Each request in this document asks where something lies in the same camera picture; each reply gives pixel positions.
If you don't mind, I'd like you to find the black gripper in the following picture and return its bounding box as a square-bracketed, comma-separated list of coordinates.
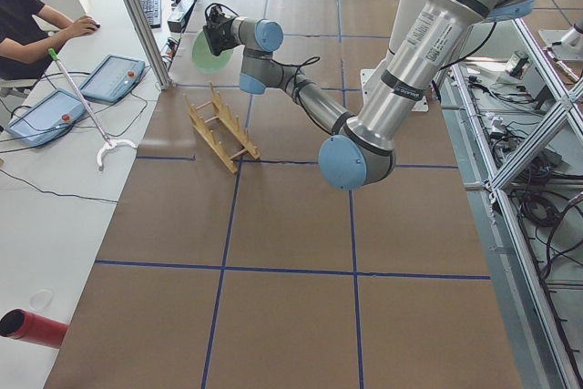
[203, 15, 238, 55]

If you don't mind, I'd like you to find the light green plate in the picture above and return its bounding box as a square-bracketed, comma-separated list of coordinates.
[191, 31, 233, 74]

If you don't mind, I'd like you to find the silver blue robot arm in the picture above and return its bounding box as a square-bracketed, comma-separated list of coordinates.
[203, 0, 534, 190]

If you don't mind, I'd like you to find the wooden plate rack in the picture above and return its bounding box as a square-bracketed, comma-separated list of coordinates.
[187, 83, 261, 174]

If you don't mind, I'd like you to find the person's right hand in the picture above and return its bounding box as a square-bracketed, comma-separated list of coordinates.
[66, 15, 100, 37]

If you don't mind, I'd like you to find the black keyboard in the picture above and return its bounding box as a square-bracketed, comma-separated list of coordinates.
[139, 0, 162, 28]

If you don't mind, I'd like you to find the blue teach pendant far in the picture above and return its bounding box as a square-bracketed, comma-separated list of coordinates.
[79, 55, 146, 103]

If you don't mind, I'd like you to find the blue teach pendant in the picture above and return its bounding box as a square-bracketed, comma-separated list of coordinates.
[6, 88, 86, 147]
[79, 55, 146, 103]

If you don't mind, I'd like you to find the white reacher grabber stick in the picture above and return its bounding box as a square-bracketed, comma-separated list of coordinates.
[47, 47, 137, 171]

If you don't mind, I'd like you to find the seated person in black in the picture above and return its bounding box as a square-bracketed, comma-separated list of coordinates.
[1, 0, 76, 80]

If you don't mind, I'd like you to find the blue teach pendant near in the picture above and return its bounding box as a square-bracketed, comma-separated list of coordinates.
[6, 88, 86, 147]

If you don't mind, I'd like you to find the red cylinder tube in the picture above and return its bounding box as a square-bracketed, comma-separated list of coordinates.
[1, 309, 68, 349]

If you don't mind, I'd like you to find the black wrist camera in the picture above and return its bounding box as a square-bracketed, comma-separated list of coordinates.
[204, 3, 227, 26]

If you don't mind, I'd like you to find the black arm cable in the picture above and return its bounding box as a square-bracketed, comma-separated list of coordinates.
[271, 56, 322, 103]

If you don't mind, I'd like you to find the aluminium frame post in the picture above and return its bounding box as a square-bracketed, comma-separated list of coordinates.
[123, 0, 173, 90]

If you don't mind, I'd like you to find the black cable bundle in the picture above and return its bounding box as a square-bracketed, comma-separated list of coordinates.
[464, 65, 583, 363]

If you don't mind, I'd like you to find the aluminium frame rail right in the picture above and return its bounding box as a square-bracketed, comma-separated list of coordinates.
[443, 20, 582, 388]

